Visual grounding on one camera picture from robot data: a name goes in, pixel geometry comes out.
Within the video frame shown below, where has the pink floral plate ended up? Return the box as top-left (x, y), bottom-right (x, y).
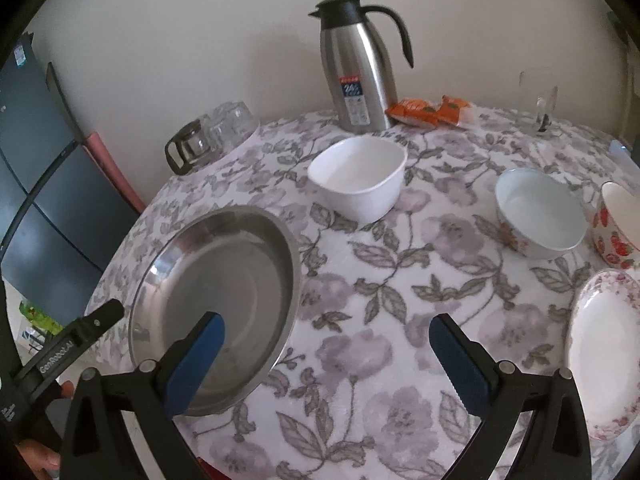
top-left (565, 269), bottom-right (640, 441)

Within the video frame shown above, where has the clear glass mug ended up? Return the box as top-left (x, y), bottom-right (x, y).
top-left (515, 67), bottom-right (560, 135)

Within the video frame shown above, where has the clear drinking glass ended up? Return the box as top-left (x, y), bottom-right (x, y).
top-left (206, 110), bottom-right (236, 157)
top-left (220, 101), bottom-right (258, 148)

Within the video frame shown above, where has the beige cabinet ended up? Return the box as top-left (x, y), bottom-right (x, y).
top-left (607, 10), bottom-right (640, 138)

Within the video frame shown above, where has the orange snack packet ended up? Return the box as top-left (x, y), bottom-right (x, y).
top-left (435, 95), bottom-right (473, 126)
top-left (385, 97), bottom-right (441, 128)

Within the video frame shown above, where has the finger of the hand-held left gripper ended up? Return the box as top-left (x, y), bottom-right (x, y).
top-left (74, 299), bottom-right (125, 344)

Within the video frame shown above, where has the dark refrigerator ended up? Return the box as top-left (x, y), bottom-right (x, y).
top-left (0, 35), bottom-right (141, 326)

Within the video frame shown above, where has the floral tablecloth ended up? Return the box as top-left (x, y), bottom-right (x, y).
top-left (85, 107), bottom-right (640, 480)

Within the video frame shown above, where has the white bowl with red emblem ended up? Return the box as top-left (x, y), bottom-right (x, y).
top-left (495, 168), bottom-right (588, 260)

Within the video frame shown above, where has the stainless steel thermos jug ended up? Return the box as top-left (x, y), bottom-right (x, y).
top-left (308, 0), bottom-right (415, 134)

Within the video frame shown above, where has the pink rolled mat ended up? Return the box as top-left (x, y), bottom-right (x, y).
top-left (82, 131), bottom-right (147, 216)

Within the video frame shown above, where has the green box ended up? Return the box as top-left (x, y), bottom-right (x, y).
top-left (19, 297), bottom-right (66, 331)

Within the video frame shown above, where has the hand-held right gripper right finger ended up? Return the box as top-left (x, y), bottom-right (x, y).
top-left (428, 313), bottom-right (593, 480)

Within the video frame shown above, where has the glass teapot with black handle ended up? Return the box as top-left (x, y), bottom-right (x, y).
top-left (165, 121), bottom-right (221, 176)

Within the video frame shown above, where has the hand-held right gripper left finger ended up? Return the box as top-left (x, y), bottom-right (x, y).
top-left (59, 311), bottom-right (226, 480)

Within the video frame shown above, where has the red patterned bowl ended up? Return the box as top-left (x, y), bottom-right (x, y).
top-left (591, 181), bottom-right (640, 267)

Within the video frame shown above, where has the person's left hand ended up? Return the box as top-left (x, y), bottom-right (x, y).
top-left (18, 441), bottom-right (62, 480)

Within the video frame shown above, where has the white square bowl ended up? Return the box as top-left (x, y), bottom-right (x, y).
top-left (307, 135), bottom-right (407, 223)

